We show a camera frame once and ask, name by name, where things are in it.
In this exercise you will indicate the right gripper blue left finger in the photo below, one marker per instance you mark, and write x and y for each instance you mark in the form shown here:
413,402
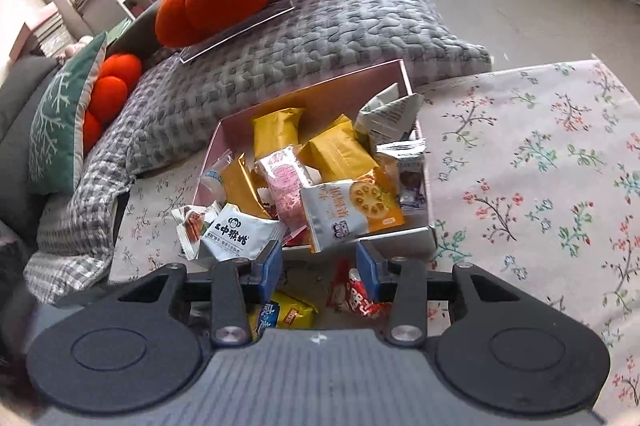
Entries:
236,286

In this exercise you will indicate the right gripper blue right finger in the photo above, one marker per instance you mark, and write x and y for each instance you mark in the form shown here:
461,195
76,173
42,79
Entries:
401,282

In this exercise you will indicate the white black text packet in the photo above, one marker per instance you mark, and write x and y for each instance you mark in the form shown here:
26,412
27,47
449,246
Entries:
236,234

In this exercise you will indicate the red white candy packet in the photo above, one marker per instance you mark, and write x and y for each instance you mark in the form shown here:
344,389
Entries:
347,294

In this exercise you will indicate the yellow chips bag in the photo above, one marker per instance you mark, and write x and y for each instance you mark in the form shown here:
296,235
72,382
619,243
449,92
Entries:
282,311

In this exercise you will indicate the white triangular snack packet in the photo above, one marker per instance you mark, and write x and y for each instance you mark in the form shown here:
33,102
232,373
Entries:
192,222

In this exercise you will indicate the white orange lotus packet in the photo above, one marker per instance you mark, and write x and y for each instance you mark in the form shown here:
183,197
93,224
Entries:
339,211

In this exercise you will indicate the white blue snack packet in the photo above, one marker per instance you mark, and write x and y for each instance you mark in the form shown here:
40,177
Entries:
212,182

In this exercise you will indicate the pink peach oolong snack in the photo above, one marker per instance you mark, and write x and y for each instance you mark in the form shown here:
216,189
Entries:
286,175

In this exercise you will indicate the white purple snack packet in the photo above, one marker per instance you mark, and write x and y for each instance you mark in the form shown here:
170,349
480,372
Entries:
404,163

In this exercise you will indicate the yellow snack packet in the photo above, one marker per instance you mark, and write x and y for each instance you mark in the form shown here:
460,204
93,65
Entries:
276,130
336,153

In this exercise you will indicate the white newspaper print packet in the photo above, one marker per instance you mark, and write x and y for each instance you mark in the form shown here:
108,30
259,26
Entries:
387,117

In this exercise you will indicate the gold foil candy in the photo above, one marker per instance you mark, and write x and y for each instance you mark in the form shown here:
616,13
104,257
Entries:
240,189

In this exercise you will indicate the pink cardboard box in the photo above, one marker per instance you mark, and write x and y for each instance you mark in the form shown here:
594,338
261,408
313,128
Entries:
323,103

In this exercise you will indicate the floral tablecloth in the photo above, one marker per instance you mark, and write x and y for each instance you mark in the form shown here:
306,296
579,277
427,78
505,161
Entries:
534,176

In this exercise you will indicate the green snowflake pillow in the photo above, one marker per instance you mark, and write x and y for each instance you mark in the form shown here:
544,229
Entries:
56,148

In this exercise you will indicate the small orange pumpkin cushion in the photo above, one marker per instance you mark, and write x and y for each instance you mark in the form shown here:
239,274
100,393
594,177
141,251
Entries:
118,77

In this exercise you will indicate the grey checked quilt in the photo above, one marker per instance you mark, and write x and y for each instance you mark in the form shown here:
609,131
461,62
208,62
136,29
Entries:
176,107

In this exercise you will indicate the clear acrylic board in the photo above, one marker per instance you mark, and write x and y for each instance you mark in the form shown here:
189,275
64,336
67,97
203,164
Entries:
271,12

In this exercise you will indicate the grey sofa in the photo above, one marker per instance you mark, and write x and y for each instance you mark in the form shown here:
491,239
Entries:
21,210

